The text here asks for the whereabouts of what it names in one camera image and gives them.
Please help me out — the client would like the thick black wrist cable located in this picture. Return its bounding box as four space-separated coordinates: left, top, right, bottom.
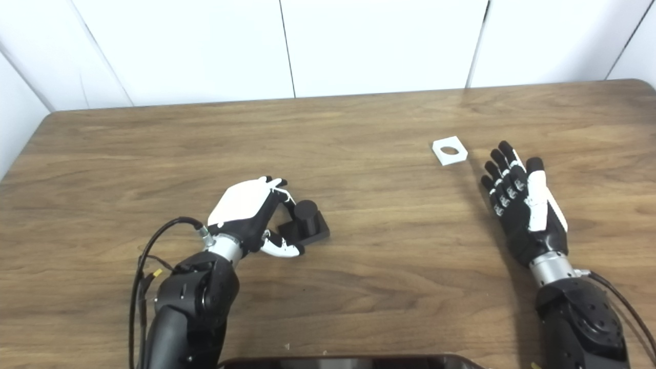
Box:
577 269 656 359
128 217 213 369

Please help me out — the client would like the thin wire with yellow plug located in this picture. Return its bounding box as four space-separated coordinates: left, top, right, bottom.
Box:
138 255 175 369

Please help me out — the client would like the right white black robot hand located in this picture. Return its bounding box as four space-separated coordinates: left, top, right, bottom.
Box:
481 141 569 267

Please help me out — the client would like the black peg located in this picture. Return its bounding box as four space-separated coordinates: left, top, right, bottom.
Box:
277 200 330 245

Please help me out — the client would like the white square piece with hole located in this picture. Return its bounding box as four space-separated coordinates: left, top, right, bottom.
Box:
432 136 468 166

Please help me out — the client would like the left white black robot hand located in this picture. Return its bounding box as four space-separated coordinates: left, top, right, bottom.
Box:
207 176 306 258

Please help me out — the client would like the dark glossy robot torso edge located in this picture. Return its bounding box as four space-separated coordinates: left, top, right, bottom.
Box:
218 354 487 369

